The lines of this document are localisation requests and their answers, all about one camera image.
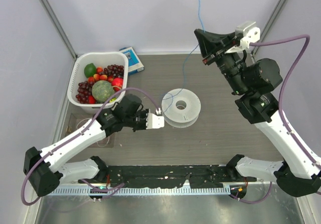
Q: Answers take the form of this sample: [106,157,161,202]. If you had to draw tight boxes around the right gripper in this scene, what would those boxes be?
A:
[195,28,249,95]

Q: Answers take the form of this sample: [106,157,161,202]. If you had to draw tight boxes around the blue cable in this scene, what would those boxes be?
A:
[162,0,206,115]

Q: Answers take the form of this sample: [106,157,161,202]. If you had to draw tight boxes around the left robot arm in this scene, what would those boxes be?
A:
[23,94,153,197]

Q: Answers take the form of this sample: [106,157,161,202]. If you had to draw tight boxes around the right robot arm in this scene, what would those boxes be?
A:
[194,27,320,197]

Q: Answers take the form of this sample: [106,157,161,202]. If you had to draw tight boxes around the red apple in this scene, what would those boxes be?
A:
[111,78,123,89]

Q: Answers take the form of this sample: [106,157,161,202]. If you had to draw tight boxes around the green melon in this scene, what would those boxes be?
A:
[92,80,115,103]

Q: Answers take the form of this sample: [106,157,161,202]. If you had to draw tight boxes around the red strawberry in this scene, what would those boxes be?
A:
[87,95,96,104]

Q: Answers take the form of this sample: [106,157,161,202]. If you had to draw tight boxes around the blue white box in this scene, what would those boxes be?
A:
[119,47,144,75]

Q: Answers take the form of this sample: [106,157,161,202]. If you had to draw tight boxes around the dark grape bunch upper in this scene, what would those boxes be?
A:
[103,64,124,78]

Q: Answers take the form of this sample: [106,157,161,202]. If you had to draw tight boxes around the dark grape bunch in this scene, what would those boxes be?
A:
[76,81,94,104]
[103,64,124,78]

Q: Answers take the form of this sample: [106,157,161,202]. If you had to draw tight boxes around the small peach fruits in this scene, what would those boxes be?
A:
[88,67,114,83]

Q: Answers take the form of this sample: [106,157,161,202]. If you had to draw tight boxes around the dark grape bunch lower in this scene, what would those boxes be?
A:
[76,81,94,104]

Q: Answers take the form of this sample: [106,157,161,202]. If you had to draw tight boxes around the clear plastic tray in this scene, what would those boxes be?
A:
[64,114,115,148]

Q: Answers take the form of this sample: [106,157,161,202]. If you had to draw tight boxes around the green lime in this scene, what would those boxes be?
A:
[84,63,97,78]

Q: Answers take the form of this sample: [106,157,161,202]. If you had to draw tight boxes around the white plastic basket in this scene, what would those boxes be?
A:
[67,52,128,114]

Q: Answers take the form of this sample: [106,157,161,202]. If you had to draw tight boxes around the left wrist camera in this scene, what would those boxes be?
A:
[145,108,165,130]

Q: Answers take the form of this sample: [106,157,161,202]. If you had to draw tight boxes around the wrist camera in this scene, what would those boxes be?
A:
[145,108,165,130]
[235,21,261,51]

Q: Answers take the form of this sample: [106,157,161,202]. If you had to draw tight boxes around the white cable spool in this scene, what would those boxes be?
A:
[161,88,201,128]

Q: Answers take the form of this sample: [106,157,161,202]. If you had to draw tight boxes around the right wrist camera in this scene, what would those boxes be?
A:
[235,21,261,51]

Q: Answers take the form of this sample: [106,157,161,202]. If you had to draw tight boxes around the white cable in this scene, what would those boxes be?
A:
[75,118,112,148]

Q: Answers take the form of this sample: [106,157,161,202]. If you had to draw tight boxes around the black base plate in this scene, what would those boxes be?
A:
[86,165,256,189]

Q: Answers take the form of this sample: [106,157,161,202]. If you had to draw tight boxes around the white slotted cable duct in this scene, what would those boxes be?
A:
[49,184,231,196]

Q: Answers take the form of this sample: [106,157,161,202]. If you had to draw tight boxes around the aluminium rail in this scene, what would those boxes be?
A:
[60,180,83,185]

